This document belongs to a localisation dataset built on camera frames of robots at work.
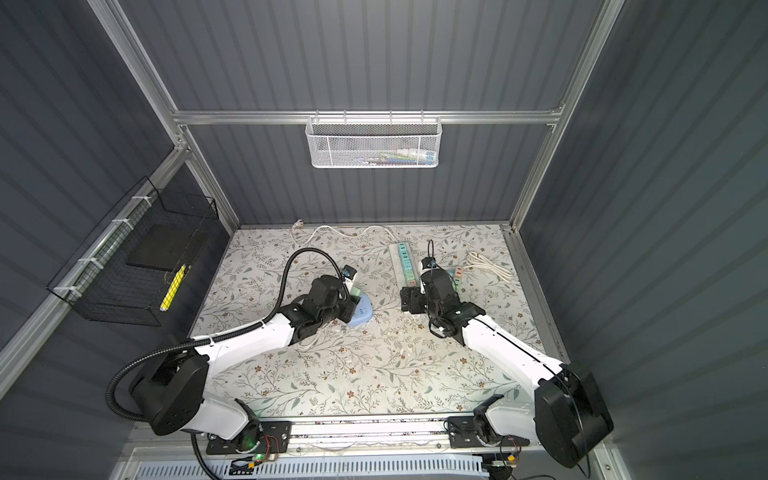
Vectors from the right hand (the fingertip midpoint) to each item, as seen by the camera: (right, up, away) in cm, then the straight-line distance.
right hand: (417, 292), depth 85 cm
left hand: (-19, -1, +3) cm, 19 cm away
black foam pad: (-66, +13, -10) cm, 68 cm away
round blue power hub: (-16, -7, +8) cm, 20 cm away
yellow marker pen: (-59, +3, -16) cm, 61 cm away
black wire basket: (-71, +8, -13) cm, 73 cm away
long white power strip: (-3, +8, +15) cm, 17 cm away
